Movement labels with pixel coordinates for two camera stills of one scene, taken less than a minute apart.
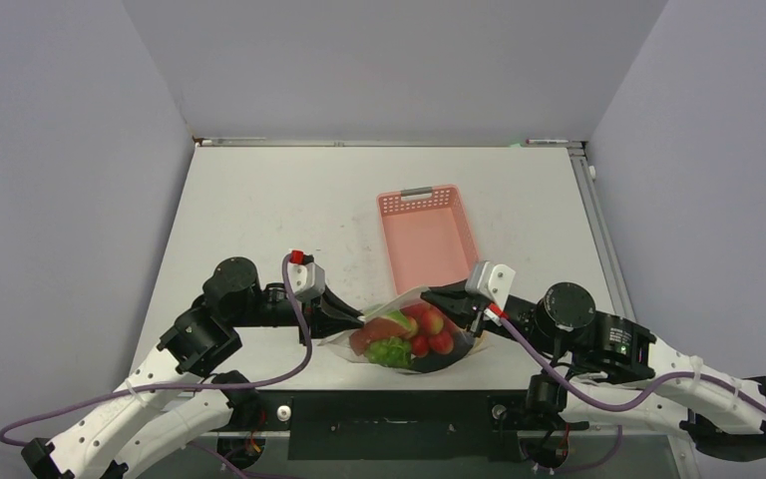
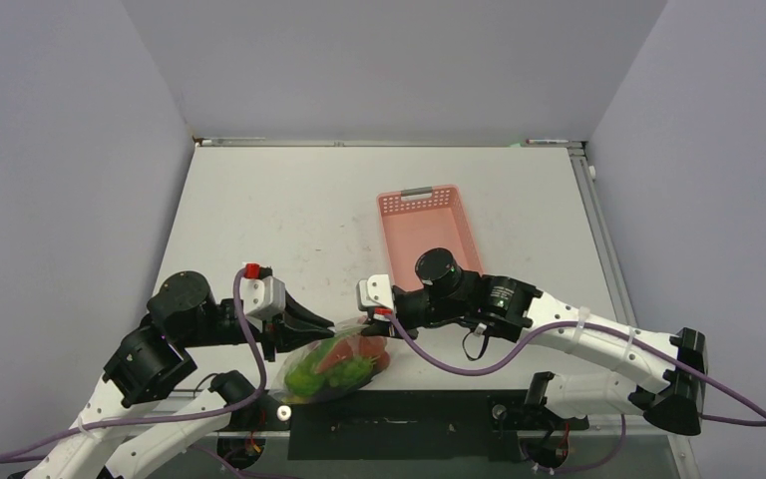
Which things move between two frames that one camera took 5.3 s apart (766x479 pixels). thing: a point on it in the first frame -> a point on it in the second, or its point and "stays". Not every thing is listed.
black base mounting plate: (398, 424) stays
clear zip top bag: (409, 335) -> (332, 365)
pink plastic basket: (429, 239) stays
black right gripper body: (523, 317) -> (419, 306)
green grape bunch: (389, 351) -> (304, 380)
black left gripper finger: (337, 314) -> (303, 325)
